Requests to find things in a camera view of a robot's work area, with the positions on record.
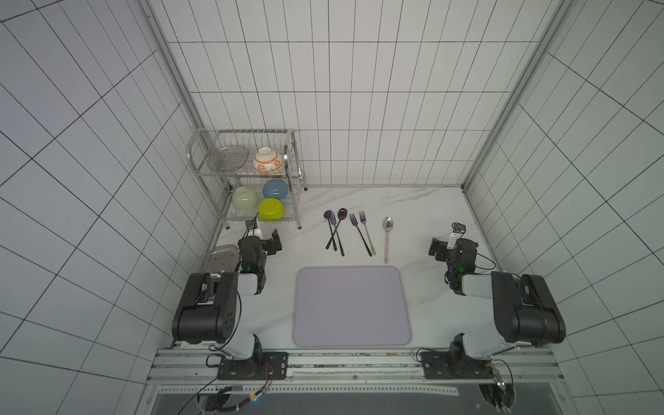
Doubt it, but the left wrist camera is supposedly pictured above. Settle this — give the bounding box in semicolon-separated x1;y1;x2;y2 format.
244;219;263;239

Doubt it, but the pale green bowl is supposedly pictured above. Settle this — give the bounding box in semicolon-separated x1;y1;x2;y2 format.
232;186;259;211

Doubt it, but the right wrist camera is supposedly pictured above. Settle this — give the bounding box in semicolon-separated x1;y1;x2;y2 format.
447;222;466;250

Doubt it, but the grey glass plate on table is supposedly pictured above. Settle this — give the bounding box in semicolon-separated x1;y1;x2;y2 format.
202;245;240;274

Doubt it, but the silver spoon pink handle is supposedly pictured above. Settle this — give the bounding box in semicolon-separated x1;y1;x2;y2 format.
383;216;394;264

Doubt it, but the lilac rectangular placemat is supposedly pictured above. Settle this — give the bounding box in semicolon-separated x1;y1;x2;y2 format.
293;266;412;349

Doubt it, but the dark purple fork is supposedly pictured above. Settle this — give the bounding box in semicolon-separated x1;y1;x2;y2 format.
349;213;373;257

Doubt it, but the rainbow fork green handle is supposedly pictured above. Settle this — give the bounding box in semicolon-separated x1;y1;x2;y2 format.
359;210;376;256

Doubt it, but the blue bowl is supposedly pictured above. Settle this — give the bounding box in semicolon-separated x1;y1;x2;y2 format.
263;179;290;200

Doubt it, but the clear glass plate in rack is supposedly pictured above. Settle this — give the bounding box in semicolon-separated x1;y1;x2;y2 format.
207;145;249;173

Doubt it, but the lime green bowl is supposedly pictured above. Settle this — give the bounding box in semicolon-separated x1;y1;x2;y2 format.
259;198;285;221

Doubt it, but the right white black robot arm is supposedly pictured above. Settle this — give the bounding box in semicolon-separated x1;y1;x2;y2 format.
417;233;566;387

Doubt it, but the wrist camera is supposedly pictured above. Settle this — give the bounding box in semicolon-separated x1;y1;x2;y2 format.
244;219;263;239
447;222;466;250

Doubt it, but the aluminium mounting rail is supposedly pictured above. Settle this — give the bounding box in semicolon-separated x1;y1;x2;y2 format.
147;348;563;395

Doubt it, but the blue fork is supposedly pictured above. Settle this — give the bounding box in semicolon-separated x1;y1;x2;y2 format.
334;209;348;256

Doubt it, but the white orange patterned bowl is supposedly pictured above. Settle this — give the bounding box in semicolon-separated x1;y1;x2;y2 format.
252;147;285;175

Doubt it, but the steel two-tier dish rack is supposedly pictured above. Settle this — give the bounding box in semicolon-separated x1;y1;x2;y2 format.
186;129;308;229

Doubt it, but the dark purple spoon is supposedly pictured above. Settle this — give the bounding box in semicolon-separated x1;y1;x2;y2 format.
323;210;337;251

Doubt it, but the purple magenta spoon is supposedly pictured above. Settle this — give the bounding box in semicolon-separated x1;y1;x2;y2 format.
326;209;348;250

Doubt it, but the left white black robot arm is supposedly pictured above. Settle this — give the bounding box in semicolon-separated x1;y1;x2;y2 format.
171;230;289;380

